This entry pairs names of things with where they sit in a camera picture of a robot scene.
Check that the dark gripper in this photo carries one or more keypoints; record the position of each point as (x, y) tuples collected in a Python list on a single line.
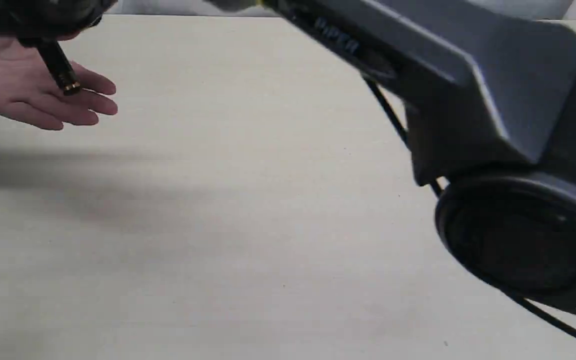
[(50, 19)]

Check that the black gold-trimmed screwdriver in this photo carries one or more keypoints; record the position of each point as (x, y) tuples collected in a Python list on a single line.
[(58, 65)]

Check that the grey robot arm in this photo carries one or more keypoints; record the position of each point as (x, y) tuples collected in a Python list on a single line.
[(486, 104)]

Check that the open bare human hand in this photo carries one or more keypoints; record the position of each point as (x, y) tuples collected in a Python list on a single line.
[(29, 95)]

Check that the white backdrop curtain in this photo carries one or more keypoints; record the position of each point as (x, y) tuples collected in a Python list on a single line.
[(528, 9)]

